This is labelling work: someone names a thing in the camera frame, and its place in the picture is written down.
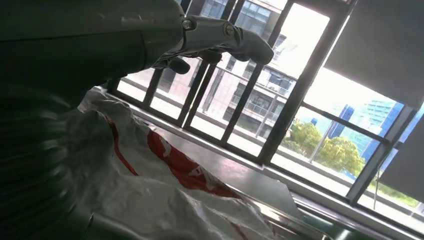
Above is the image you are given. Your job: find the grey package red print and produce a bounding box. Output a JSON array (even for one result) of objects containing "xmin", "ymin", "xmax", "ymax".
[{"xmin": 62, "ymin": 87, "xmax": 279, "ymax": 240}]

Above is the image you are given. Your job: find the grey building outside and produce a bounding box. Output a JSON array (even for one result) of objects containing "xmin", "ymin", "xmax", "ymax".
[{"xmin": 155, "ymin": 0, "xmax": 299, "ymax": 140}]

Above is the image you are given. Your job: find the electronic scale steel tray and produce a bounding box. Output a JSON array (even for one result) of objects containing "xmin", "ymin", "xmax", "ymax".
[{"xmin": 228, "ymin": 187, "xmax": 334, "ymax": 240}]

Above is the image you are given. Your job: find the green tree outside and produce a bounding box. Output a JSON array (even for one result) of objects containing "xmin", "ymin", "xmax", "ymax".
[{"xmin": 281, "ymin": 119, "xmax": 367, "ymax": 177}]

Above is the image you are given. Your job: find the large dark roller blind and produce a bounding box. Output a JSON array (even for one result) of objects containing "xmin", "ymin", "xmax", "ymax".
[{"xmin": 322, "ymin": 0, "xmax": 424, "ymax": 110}]

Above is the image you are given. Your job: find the small dark roller blind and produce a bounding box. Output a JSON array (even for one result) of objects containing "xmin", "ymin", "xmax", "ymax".
[{"xmin": 377, "ymin": 115, "xmax": 424, "ymax": 204}]

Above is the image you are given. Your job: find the black window frame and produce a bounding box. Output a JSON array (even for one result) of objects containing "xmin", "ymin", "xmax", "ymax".
[{"xmin": 105, "ymin": 0, "xmax": 424, "ymax": 233}]

